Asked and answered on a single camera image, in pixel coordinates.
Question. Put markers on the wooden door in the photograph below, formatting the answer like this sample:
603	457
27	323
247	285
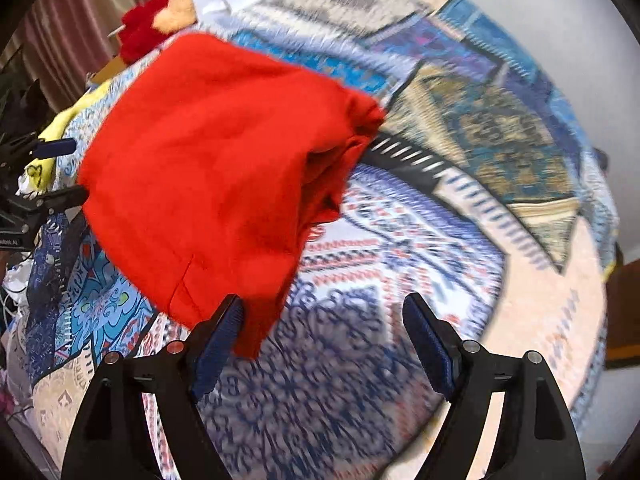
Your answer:
625	310

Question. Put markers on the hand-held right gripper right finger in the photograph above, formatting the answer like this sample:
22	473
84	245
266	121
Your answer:
430	345

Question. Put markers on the red zip jacket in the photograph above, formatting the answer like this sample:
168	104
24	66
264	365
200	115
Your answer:
200	160

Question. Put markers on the red plush toy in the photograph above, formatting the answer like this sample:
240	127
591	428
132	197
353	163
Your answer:
140	35

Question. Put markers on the blue patchwork quilt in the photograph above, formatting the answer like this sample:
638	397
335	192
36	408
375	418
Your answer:
400	260

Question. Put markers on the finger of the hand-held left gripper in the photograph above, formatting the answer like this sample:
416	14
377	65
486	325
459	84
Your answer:
57	147
60	199

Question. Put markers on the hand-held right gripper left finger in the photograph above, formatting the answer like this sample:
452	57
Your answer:
220	345

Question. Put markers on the striped brown curtain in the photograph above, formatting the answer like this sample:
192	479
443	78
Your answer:
75	25

